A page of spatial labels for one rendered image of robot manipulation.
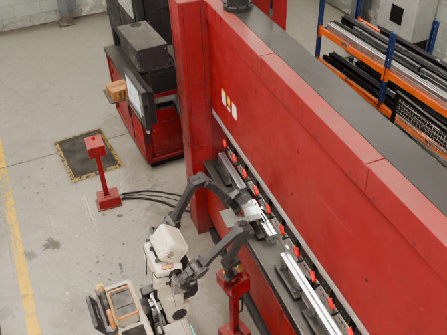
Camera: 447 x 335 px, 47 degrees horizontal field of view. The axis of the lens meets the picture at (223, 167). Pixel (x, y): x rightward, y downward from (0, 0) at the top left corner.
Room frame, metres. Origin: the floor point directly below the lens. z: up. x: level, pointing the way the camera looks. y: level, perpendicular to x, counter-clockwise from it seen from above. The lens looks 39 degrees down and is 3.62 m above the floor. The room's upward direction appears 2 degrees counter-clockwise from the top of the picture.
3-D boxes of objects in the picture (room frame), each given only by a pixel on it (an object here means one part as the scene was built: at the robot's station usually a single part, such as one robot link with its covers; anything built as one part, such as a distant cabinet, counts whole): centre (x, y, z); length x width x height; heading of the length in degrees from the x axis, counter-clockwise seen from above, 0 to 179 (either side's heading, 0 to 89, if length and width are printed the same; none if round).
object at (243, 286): (2.31, -0.04, 0.75); 0.20 x 0.16 x 0.18; 33
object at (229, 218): (2.69, -0.11, 1.00); 0.26 x 0.18 x 0.01; 109
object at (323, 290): (1.82, -0.57, 1.26); 0.15 x 0.09 x 0.17; 19
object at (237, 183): (3.26, -0.06, 0.92); 0.50 x 0.06 x 0.10; 19
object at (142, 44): (3.77, 0.60, 1.53); 0.51 x 0.25 x 0.85; 25
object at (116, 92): (4.51, 1.03, 1.04); 0.30 x 0.26 x 0.12; 23
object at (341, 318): (1.63, -0.64, 1.26); 0.15 x 0.09 x 0.17; 19
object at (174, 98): (3.87, 0.44, 1.17); 0.40 x 0.24 x 0.07; 19
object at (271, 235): (2.69, -0.27, 0.92); 0.39 x 0.06 x 0.10; 19
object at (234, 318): (2.31, -0.04, 0.39); 0.05 x 0.05 x 0.54; 33
